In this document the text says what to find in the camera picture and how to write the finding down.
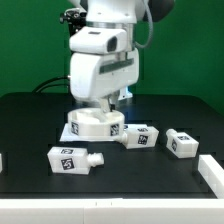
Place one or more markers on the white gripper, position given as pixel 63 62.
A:
pixel 97 76

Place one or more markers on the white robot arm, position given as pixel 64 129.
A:
pixel 124 14

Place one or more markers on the white marker sheet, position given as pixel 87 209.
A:
pixel 67 136

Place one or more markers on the black camera on stand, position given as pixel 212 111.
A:
pixel 75 18

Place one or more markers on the white left wall block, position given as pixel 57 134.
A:
pixel 1 165

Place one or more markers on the white front wall bar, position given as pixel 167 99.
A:
pixel 111 211

